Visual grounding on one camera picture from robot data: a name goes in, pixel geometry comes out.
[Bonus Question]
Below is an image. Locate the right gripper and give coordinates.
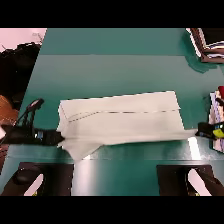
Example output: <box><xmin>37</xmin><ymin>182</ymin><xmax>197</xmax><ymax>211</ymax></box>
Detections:
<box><xmin>195</xmin><ymin>121</ymin><xmax>224</xmax><ymax>140</ymax></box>

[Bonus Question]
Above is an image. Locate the white shirt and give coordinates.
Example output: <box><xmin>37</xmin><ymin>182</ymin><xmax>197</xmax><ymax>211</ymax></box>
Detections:
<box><xmin>56</xmin><ymin>90</ymin><xmax>199</xmax><ymax>163</ymax></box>

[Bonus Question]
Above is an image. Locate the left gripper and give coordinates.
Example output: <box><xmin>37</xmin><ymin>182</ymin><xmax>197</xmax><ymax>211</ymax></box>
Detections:
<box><xmin>33</xmin><ymin>128</ymin><xmax>65</xmax><ymax>147</ymax></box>

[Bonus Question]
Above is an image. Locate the black garment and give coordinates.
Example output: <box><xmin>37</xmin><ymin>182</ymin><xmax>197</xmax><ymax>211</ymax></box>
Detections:
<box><xmin>0</xmin><ymin>41</ymin><xmax>42</xmax><ymax>112</ymax></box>

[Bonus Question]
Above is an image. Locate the brown garment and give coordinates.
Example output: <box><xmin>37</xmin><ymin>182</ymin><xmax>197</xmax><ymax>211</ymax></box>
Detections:
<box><xmin>0</xmin><ymin>94</ymin><xmax>20</xmax><ymax>126</ymax></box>

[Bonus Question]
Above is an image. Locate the striped garment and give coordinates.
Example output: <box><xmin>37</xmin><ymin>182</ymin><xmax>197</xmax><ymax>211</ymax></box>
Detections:
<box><xmin>208</xmin><ymin>91</ymin><xmax>224</xmax><ymax>154</ymax></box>

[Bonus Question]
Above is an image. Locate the heap of clothes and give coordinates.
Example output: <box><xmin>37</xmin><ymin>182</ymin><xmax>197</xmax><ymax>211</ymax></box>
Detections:
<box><xmin>185</xmin><ymin>27</ymin><xmax>224</xmax><ymax>65</ymax></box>

